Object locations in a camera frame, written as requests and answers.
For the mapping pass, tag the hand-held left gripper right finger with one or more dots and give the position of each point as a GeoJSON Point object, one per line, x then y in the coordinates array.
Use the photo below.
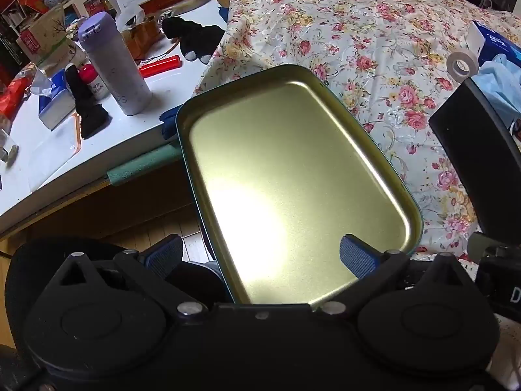
{"type": "Point", "coordinates": [358, 258]}

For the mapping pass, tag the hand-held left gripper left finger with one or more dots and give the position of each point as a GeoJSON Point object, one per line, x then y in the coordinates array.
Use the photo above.
{"type": "Point", "coordinates": [163, 254]}

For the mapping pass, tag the gold metal tin tray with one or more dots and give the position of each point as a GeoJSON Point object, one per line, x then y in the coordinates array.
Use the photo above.
{"type": "Point", "coordinates": [285, 171]}

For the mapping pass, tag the light blue face mask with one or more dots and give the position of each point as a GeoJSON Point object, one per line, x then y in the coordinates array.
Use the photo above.
{"type": "Point", "coordinates": [500, 85]}

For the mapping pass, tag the white tape roll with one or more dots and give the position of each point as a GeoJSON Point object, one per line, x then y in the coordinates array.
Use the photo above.
{"type": "Point", "coordinates": [468, 59]}

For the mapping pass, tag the green foam edge guard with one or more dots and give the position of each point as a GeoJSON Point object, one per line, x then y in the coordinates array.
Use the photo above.
{"type": "Point", "coordinates": [142, 165]}

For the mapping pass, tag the black rectangular case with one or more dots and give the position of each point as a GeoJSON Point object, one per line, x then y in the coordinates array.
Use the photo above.
{"type": "Point", "coordinates": [468, 150]}

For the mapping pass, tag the blue cloth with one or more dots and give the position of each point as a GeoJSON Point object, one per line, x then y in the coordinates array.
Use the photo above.
{"type": "Point", "coordinates": [167, 124]}

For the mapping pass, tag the red-capped small bottle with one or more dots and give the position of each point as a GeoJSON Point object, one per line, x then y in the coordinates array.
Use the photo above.
{"type": "Point", "coordinates": [93, 83]}

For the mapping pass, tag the purple thermos bottle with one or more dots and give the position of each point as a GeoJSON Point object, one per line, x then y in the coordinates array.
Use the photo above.
{"type": "Point", "coordinates": [114, 73]}

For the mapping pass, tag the red tube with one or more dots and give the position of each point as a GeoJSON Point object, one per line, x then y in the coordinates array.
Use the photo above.
{"type": "Point", "coordinates": [160, 66]}

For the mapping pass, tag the orange-red packet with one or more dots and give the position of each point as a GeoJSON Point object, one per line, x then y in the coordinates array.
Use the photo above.
{"type": "Point", "coordinates": [12, 97]}

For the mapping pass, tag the floral bedspread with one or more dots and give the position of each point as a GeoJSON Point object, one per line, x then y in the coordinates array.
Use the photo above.
{"type": "Point", "coordinates": [346, 40]}

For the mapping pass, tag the black white-tipped sock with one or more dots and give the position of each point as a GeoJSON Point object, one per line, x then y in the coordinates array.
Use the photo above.
{"type": "Point", "coordinates": [191, 34]}

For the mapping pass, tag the brown wooden box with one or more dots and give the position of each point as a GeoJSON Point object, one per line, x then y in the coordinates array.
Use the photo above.
{"type": "Point", "coordinates": [142, 32]}

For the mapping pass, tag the blue cardboard box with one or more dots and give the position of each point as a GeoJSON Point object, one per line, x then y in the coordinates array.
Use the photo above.
{"type": "Point", "coordinates": [500, 44]}

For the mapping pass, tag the printed paper bag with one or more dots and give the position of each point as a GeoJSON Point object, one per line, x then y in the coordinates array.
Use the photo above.
{"type": "Point", "coordinates": [49, 36]}

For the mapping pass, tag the red can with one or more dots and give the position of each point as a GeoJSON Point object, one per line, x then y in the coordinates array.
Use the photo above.
{"type": "Point", "coordinates": [95, 6]}

